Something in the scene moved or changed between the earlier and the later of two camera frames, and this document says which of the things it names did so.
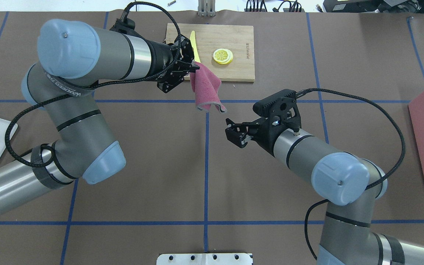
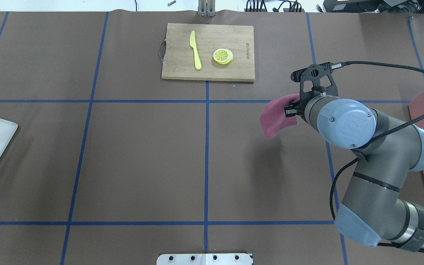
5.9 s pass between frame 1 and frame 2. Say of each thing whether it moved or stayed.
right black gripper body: moved
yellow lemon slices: stayed
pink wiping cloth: moved
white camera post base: stayed
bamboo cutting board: stayed
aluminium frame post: stayed
